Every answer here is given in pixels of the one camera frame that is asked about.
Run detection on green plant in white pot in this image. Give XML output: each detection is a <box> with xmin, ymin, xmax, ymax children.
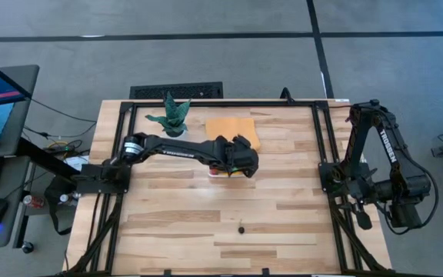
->
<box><xmin>145</xmin><ymin>91</ymin><xmax>192</xmax><ymax>139</ymax></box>

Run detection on black strap loop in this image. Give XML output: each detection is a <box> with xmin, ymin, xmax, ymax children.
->
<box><xmin>43</xmin><ymin>175</ymin><xmax>75</xmax><ymax>237</ymax></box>

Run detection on black aluminium table frame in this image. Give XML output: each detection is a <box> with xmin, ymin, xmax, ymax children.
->
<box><xmin>62</xmin><ymin>98</ymin><xmax>396</xmax><ymax>277</ymax></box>

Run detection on folded orange cloth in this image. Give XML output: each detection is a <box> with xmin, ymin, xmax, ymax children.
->
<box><xmin>205</xmin><ymin>117</ymin><xmax>262</xmax><ymax>152</ymax></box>

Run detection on grey computer desk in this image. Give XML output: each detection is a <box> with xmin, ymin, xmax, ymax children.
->
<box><xmin>0</xmin><ymin>64</ymin><xmax>41</xmax><ymax>249</ymax></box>

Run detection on clear plastic tupperware container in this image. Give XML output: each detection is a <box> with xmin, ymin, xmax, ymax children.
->
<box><xmin>207</xmin><ymin>167</ymin><xmax>246</xmax><ymax>179</ymax></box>

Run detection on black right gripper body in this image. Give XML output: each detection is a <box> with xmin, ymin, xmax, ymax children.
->
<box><xmin>344</xmin><ymin>184</ymin><xmax>368</xmax><ymax>211</ymax></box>

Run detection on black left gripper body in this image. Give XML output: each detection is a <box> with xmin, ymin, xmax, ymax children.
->
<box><xmin>212</xmin><ymin>133</ymin><xmax>261</xmax><ymax>179</ymax></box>

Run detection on clear plastic bottle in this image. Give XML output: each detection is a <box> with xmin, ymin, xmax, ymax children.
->
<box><xmin>58</xmin><ymin>192</ymin><xmax>82</xmax><ymax>204</ymax></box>

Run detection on tangled cable bundle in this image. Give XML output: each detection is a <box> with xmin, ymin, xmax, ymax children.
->
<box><xmin>44</xmin><ymin>138</ymin><xmax>86</xmax><ymax>155</ymax></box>

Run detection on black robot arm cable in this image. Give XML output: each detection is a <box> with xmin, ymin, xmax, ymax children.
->
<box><xmin>280</xmin><ymin>87</ymin><xmax>353</xmax><ymax>110</ymax></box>

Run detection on red soda can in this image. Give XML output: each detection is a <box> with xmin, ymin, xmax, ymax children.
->
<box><xmin>22</xmin><ymin>194</ymin><xmax>46</xmax><ymax>211</ymax></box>

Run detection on thin black cable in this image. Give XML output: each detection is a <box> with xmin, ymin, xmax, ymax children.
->
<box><xmin>22</xmin><ymin>122</ymin><xmax>98</xmax><ymax>140</ymax></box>
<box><xmin>30</xmin><ymin>98</ymin><xmax>98</xmax><ymax>124</ymax></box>

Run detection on black floor vent grille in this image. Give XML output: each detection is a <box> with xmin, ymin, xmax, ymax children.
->
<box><xmin>128</xmin><ymin>81</ymin><xmax>225</xmax><ymax>101</ymax></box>

